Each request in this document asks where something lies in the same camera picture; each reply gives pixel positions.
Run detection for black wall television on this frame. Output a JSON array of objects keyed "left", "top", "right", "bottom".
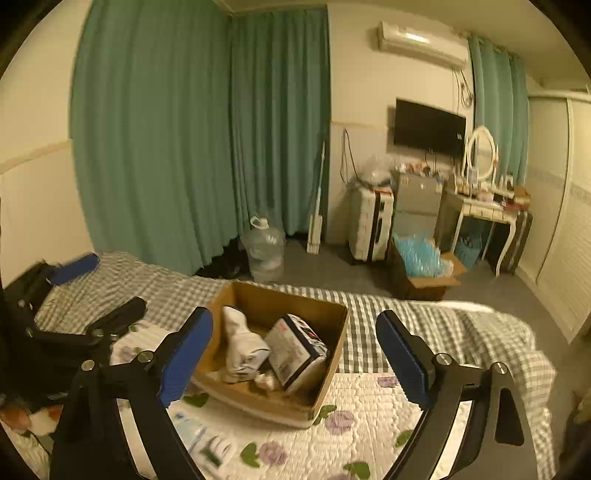
[{"left": 394, "top": 98, "right": 467, "bottom": 155}]

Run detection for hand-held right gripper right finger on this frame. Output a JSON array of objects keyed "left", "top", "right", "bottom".
[{"left": 375, "top": 310, "right": 555, "bottom": 480}]

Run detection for grey checked blanket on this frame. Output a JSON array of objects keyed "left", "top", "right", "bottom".
[{"left": 34, "top": 251, "right": 557, "bottom": 480}]

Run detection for green curtain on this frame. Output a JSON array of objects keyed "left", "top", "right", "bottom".
[
  {"left": 228, "top": 7, "right": 332, "bottom": 241},
  {"left": 70, "top": 0, "right": 241, "bottom": 278},
  {"left": 467, "top": 34, "right": 529, "bottom": 185}
]

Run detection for brown cardboard box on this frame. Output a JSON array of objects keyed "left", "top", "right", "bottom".
[{"left": 191, "top": 280, "right": 349, "bottom": 430}]

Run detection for white flat mop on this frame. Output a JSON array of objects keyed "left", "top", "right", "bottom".
[{"left": 306, "top": 141, "right": 328, "bottom": 254}]

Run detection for black wall cable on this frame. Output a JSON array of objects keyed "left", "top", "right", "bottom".
[{"left": 341, "top": 128, "right": 356, "bottom": 185}]

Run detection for white air conditioner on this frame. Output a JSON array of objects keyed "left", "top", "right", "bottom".
[{"left": 378, "top": 21, "right": 469, "bottom": 70}]

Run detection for white floral quilt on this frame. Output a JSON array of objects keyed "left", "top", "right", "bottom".
[{"left": 0, "top": 318, "right": 476, "bottom": 480}]

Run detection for white printed tissue packet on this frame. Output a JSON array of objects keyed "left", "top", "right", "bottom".
[{"left": 264, "top": 314, "right": 329, "bottom": 395}]

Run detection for clear water jug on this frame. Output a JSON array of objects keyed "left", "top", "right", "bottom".
[{"left": 240, "top": 215, "right": 286, "bottom": 283}]

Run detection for pile of blue plastic packets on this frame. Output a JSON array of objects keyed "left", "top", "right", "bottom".
[{"left": 392, "top": 233, "right": 455, "bottom": 278}]

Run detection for white dressing table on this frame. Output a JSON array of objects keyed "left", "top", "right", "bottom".
[{"left": 455, "top": 182, "right": 522, "bottom": 278}]

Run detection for white oval mirror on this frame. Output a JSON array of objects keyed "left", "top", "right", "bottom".
[{"left": 463, "top": 126, "right": 499, "bottom": 183}]

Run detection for silver mini fridge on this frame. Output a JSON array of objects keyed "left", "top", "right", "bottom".
[{"left": 392, "top": 170, "right": 446, "bottom": 241}]

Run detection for white soft cloth bundle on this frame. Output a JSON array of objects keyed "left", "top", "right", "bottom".
[{"left": 221, "top": 305, "right": 271, "bottom": 384}]

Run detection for white suitcase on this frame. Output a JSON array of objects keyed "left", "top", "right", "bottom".
[{"left": 348, "top": 187, "right": 395, "bottom": 265}]

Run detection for blue white plastic packet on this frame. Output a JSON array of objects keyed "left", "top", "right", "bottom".
[{"left": 173, "top": 406, "right": 238, "bottom": 467}]

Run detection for black suitcase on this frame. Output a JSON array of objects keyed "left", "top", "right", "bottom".
[{"left": 496, "top": 210, "right": 533, "bottom": 274}]

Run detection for clear plastic bag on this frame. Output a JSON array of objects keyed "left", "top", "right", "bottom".
[{"left": 355, "top": 154, "right": 395, "bottom": 190}]

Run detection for cardboard box with flaps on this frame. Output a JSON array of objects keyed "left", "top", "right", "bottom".
[{"left": 388, "top": 233, "right": 468, "bottom": 302}]

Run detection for small crumpled white tissue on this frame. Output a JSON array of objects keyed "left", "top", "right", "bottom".
[{"left": 253, "top": 369, "right": 280, "bottom": 391}]

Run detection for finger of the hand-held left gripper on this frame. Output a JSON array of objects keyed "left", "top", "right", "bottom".
[
  {"left": 28, "top": 296, "right": 147, "bottom": 356},
  {"left": 9, "top": 251, "right": 101, "bottom": 315}
]

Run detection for blue basket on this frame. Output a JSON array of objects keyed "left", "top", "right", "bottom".
[{"left": 455, "top": 231, "right": 483, "bottom": 268}]

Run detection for white wardrobe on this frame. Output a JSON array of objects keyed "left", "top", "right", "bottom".
[{"left": 526, "top": 90, "right": 591, "bottom": 342}]

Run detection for group of cosmetics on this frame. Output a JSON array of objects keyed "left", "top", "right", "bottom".
[{"left": 455, "top": 173, "right": 532, "bottom": 208}]

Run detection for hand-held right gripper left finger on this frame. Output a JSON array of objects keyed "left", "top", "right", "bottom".
[{"left": 50, "top": 307, "right": 214, "bottom": 480}]

